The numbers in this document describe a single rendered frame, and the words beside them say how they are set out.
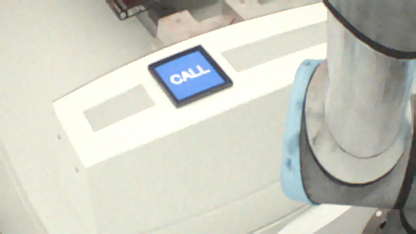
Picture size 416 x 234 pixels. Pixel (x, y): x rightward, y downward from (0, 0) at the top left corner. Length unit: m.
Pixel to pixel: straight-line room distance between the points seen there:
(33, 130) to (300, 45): 0.33
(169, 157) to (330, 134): 0.28
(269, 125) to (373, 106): 0.43
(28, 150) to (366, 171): 0.51
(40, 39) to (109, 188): 0.36
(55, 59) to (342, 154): 0.58
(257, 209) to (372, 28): 0.70
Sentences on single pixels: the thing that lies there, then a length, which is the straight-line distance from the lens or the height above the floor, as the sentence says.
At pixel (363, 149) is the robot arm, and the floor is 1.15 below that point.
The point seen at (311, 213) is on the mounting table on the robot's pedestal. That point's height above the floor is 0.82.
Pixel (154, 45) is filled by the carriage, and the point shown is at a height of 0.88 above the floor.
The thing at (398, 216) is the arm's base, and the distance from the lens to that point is 0.93.
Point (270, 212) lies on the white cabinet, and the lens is 1.20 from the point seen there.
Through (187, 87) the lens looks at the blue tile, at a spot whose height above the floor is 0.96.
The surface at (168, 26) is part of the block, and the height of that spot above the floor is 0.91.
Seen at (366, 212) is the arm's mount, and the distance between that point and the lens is 1.03.
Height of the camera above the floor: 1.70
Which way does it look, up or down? 47 degrees down
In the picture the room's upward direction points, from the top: 4 degrees clockwise
